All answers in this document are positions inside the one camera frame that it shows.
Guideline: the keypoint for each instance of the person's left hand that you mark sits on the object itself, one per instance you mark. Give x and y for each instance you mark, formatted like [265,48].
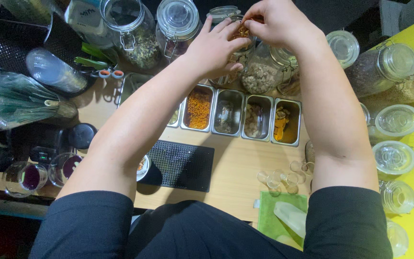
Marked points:
[207,54]

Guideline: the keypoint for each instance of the flat steel tray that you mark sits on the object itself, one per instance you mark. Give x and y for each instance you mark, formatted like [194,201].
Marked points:
[131,88]

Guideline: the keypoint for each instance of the person's right hand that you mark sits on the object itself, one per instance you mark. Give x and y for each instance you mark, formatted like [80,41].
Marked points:
[286,25]

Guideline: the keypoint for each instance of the brown speckled round pot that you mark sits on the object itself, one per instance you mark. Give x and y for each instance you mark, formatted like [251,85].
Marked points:
[309,153]

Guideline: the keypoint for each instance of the steel pan with beige chunks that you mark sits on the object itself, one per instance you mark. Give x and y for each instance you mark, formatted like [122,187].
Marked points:
[256,118]

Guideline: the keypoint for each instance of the white plastic squeeze bottle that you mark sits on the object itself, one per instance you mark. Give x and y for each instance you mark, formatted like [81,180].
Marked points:
[291,217]

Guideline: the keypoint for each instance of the steel pan with green bits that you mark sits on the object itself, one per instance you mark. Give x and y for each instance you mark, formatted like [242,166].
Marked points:
[174,117]

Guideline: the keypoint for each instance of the steel pan with orange slices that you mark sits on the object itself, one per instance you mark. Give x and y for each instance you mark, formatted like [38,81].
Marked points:
[285,124]

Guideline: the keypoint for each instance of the clear glass clip jar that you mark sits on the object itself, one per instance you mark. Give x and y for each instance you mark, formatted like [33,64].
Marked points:
[394,158]
[396,238]
[397,197]
[343,46]
[395,122]

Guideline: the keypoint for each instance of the black perforated rubber mat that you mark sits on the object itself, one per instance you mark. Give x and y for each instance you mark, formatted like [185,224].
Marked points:
[182,165]

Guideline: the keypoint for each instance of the small white bowl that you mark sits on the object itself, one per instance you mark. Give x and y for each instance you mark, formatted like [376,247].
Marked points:
[143,168]

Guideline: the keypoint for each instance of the glass jar with orange pieces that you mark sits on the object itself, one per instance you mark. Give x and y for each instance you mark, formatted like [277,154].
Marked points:
[244,55]

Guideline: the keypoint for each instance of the person's black shirt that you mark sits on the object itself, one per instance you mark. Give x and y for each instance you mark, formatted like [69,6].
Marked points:
[199,233]

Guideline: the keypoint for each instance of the green cloth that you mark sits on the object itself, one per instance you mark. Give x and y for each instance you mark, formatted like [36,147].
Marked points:
[266,219]

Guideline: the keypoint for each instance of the glass jar with brown sticks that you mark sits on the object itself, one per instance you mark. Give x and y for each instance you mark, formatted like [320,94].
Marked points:
[290,86]

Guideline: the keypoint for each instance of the black round speaker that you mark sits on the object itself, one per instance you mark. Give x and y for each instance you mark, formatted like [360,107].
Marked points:
[82,136]

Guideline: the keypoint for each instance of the glass jar with beige chunks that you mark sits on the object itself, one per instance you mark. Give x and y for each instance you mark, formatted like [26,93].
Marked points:
[261,75]

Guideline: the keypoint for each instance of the white plastic bag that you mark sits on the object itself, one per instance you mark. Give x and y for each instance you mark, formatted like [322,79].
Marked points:
[86,19]

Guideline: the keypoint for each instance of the steel pan with orange shreds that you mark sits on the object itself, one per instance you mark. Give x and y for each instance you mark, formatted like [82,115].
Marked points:
[198,108]

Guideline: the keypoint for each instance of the steel pan with grey herbs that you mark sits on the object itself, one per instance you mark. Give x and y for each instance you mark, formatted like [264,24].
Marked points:
[226,113]

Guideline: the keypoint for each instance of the green leaves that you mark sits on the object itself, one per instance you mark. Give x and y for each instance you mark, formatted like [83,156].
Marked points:
[95,57]

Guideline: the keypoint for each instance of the glass jar with dark seeds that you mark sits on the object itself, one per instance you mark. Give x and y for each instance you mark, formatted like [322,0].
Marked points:
[379,72]

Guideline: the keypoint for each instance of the glass jar with red petals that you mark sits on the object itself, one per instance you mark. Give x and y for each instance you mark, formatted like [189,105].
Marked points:
[176,25]

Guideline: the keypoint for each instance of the glass beaker with purple liquid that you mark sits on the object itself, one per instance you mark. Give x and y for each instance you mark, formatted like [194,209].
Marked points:
[65,169]
[25,180]

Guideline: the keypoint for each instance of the stack of clear plastic lids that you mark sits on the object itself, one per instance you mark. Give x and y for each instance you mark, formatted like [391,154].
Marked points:
[54,70]

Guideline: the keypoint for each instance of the green stalks in plastic wrap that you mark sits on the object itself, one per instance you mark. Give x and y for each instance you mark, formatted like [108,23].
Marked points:
[16,99]

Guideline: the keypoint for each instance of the cluster of small glass cups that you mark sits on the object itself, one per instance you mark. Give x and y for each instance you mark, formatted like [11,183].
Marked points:
[282,178]

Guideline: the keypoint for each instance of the glass jar with dried herbs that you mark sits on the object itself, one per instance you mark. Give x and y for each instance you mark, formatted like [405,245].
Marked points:
[138,43]

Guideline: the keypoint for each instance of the black perforated metal basket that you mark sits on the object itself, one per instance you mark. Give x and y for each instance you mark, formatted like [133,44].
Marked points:
[13,43]

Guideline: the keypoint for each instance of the person's right fingers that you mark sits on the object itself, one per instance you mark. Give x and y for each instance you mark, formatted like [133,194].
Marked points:
[254,22]

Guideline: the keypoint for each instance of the orange dried fruit pieces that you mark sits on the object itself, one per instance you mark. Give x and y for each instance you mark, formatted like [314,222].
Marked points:
[242,31]

